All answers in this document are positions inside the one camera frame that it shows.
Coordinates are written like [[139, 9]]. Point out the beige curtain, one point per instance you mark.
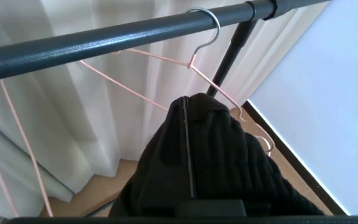
[[104, 109]]

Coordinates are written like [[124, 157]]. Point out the pink clothes hanger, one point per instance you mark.
[[192, 62], [25, 146]]

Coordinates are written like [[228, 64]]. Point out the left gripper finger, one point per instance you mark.
[[166, 186]]

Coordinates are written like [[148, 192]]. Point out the black clothes rack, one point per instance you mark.
[[104, 40]]

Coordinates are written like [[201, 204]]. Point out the black shorts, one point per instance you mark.
[[228, 161]]

